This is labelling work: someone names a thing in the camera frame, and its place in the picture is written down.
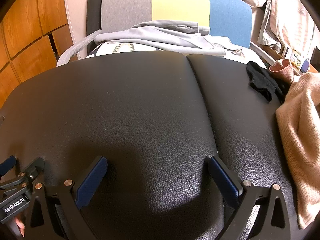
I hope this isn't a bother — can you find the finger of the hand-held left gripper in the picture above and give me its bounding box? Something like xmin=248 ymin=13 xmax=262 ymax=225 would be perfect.
xmin=0 ymin=156 xmax=16 ymax=177
xmin=19 ymin=157 xmax=45 ymax=193

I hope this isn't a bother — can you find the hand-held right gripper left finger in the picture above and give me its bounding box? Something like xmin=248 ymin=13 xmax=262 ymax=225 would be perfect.
xmin=25 ymin=156 xmax=108 ymax=240

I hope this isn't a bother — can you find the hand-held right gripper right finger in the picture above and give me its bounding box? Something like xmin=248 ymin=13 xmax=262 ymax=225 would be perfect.
xmin=205 ymin=156 xmax=292 ymax=240

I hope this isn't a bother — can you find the beige knitted sweater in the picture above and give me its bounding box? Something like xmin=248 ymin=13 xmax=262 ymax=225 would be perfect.
xmin=276 ymin=72 xmax=320 ymax=230

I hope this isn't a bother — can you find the person's left hand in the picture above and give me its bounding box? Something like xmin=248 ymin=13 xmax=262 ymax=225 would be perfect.
xmin=14 ymin=217 xmax=26 ymax=238

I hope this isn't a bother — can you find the black leather massage table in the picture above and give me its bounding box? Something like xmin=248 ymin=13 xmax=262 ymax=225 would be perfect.
xmin=0 ymin=51 xmax=303 ymax=240

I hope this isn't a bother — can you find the black cloth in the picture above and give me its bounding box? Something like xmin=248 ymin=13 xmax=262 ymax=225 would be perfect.
xmin=246 ymin=61 xmax=292 ymax=103

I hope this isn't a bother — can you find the pink cloth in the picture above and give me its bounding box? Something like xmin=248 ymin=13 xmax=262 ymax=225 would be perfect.
xmin=269 ymin=59 xmax=293 ymax=83

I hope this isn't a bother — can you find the wooden panelled wardrobe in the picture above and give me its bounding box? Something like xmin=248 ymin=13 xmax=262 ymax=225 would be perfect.
xmin=0 ymin=0 xmax=75 ymax=108

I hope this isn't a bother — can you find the white patterned garment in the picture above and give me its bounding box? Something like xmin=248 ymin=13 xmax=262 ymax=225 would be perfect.
xmin=87 ymin=41 xmax=258 ymax=62

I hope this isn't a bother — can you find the small blue object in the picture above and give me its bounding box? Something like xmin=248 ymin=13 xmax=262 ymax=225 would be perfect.
xmin=300 ymin=58 xmax=310 ymax=74

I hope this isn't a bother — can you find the cluttered side shelf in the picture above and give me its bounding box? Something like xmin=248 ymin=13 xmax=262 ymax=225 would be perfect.
xmin=275 ymin=44 xmax=304 ymax=68

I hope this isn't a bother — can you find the grey garment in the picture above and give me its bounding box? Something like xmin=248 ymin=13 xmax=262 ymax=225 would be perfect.
xmin=94 ymin=19 xmax=227 ymax=57

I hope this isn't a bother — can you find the striped hanging cloth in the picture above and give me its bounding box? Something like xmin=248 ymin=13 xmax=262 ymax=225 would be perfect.
xmin=257 ymin=0 xmax=315 ymax=55

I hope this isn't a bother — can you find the grey yellow blue chair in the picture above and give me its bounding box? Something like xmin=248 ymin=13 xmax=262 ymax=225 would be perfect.
xmin=57 ymin=0 xmax=252 ymax=67

